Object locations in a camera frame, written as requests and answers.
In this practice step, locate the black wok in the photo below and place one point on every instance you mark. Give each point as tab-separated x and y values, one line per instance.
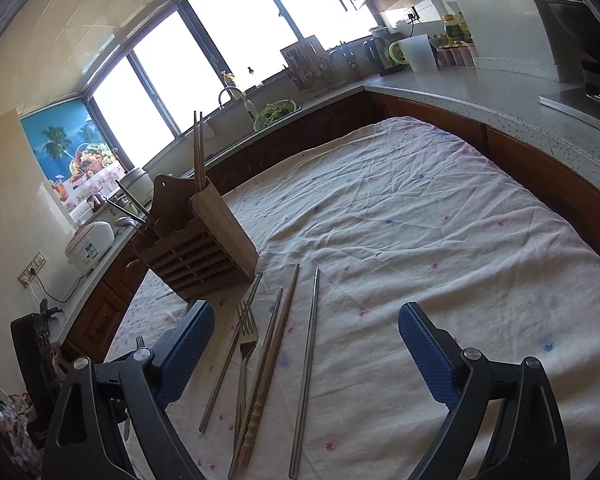
579	23

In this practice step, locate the steel fork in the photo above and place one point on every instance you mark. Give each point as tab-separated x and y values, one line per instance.
248	339
126	426

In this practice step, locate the chrome sink faucet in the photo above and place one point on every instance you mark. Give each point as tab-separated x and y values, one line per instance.
238	96

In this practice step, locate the steel spoon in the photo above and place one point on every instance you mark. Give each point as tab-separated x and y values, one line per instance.
129	222

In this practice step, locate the wooden utensil holder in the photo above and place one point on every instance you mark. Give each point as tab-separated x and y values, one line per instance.
192	241

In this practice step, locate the green bowl of vegetables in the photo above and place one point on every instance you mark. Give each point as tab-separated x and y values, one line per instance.
274	112

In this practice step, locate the wooden chopstick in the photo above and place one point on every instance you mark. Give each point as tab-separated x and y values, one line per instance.
123	211
195	151
233	466
270	353

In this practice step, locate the steel chopstick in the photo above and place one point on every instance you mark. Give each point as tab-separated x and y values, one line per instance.
228	357
300	424
139	203

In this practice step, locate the tropical fruit poster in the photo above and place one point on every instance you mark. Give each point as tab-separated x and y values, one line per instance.
72	152

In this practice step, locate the yellow oil bottle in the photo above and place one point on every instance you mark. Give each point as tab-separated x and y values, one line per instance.
452	28

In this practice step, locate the white plastic pitcher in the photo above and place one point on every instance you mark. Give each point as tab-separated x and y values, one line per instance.
414	51

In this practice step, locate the gas stove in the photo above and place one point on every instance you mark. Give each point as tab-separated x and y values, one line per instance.
582	103

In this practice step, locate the black electric kettle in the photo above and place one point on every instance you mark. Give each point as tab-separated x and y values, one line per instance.
377	52

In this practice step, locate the white steamer pot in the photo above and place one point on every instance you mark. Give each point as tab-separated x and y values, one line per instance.
138	182

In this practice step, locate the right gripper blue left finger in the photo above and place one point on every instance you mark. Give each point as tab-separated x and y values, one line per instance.
85	441

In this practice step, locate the white rice cooker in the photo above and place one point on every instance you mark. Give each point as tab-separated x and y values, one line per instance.
89	245

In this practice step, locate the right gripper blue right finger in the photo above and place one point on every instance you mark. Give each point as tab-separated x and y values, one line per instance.
528	440

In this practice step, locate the dish soap bottle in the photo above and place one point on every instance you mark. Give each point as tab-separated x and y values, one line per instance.
229	79

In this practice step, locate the white floral tablecloth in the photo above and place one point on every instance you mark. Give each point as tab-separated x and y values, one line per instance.
402	211

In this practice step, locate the wooden knife rack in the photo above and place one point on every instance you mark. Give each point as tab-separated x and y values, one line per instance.
309	65

